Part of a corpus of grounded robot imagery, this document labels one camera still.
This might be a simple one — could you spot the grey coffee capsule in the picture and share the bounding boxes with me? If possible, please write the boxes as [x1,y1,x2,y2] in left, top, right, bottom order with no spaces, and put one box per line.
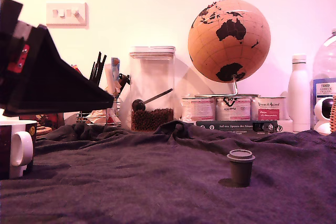
[226,149,256,188]

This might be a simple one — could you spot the black coffee scoop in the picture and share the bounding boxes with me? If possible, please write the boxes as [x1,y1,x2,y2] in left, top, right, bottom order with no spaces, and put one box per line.
[131,88,174,112]

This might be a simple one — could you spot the coffee beans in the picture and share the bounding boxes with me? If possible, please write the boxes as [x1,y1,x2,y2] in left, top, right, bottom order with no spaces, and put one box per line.
[131,108,174,132]

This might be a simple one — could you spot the floral print tissue box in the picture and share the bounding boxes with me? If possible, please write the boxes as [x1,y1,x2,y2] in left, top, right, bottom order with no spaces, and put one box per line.
[19,112,65,131]

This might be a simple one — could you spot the black stick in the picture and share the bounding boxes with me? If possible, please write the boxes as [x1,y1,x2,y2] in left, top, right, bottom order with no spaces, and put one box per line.
[88,61,97,81]
[92,51,102,86]
[96,54,108,88]

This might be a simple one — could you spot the cork coaster stack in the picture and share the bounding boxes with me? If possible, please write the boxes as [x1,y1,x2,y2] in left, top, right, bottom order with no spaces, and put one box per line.
[35,121,55,138]

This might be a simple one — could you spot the crumpled white paper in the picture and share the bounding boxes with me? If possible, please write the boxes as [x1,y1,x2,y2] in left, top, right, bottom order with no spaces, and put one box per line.
[86,108,111,125]

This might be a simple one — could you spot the tall white paper packet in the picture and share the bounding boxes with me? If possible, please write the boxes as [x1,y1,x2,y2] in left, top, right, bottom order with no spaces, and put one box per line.
[104,62,122,125]

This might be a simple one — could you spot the blue white sachet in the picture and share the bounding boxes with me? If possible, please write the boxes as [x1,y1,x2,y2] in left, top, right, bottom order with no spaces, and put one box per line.
[110,56,121,82]

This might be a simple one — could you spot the clear jar with white lid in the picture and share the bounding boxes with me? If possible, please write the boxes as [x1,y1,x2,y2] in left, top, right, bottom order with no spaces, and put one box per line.
[128,46,176,132]

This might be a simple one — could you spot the dark fabric cloth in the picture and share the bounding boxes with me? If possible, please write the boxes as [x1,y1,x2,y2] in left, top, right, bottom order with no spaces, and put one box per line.
[0,120,336,224]

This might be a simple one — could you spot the white tin with pink label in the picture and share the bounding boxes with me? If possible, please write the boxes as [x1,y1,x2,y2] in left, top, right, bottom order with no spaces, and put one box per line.
[181,97,216,123]

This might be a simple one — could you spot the cork globe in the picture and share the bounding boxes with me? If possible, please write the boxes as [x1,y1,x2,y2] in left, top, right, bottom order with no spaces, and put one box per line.
[187,0,271,83]

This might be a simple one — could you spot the dark green printed box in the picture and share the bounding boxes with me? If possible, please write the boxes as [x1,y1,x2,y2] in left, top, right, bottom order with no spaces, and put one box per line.
[195,120,279,137]

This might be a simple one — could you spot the metal globe stand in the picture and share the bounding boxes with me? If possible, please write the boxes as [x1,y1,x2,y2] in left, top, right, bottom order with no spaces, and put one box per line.
[194,74,260,98]

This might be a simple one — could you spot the white tin with black logo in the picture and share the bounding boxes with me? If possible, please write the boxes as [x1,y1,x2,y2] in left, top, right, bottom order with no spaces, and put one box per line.
[215,96,252,122]

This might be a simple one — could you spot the white tin with script print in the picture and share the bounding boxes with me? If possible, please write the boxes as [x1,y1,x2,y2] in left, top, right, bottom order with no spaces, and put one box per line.
[250,96,287,122]

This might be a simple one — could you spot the white insulated bottle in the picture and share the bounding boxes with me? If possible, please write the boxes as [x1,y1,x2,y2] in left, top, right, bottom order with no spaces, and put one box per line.
[287,54,312,133]

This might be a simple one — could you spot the large clear water bottle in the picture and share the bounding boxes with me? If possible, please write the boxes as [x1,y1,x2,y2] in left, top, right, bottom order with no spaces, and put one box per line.
[310,27,336,130]

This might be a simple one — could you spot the wicker basket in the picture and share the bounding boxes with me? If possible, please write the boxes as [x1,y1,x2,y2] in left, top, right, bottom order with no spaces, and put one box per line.
[329,94,336,133]

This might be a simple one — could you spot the white wall switch plate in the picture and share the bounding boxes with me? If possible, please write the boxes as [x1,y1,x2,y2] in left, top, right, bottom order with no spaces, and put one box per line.
[46,2,89,28]

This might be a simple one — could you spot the chrome wire utensil rack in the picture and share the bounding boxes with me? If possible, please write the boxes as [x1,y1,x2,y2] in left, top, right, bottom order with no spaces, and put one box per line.
[75,94,123,126]

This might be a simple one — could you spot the brown handled bottle opener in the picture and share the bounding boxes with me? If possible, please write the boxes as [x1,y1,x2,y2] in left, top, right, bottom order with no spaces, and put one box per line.
[117,73,131,95]

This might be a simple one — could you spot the dark red white-handled mug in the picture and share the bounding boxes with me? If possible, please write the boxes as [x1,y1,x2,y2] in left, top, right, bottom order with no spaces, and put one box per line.
[0,120,38,180]

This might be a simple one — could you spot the small white round camera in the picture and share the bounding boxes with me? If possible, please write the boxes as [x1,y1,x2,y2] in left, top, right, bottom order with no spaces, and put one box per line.
[313,97,334,136]

